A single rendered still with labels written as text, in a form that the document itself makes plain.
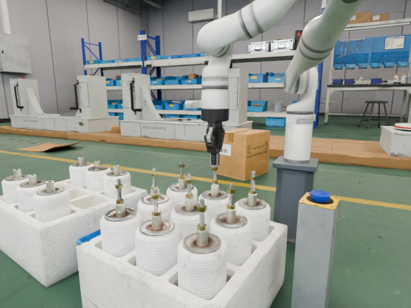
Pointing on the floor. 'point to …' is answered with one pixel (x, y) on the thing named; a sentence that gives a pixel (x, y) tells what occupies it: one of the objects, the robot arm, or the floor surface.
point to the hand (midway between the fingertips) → (214, 159)
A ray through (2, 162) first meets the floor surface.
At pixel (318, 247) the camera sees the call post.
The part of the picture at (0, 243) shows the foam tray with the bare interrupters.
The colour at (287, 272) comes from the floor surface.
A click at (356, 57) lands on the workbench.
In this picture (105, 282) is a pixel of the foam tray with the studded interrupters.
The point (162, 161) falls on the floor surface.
